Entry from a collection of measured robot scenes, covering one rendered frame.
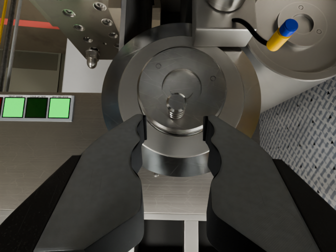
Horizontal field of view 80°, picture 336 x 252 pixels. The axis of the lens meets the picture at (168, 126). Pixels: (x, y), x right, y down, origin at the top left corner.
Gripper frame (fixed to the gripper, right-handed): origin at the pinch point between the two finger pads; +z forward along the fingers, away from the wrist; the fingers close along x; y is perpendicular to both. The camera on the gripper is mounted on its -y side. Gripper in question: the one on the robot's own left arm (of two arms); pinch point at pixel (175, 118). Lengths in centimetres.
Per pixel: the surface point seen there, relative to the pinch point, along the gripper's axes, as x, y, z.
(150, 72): -2.1, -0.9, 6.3
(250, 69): 7.0, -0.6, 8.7
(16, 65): -195, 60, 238
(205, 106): 2.5, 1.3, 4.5
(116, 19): -11.1, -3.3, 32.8
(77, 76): -91, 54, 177
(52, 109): -31, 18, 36
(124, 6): -5.4, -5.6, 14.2
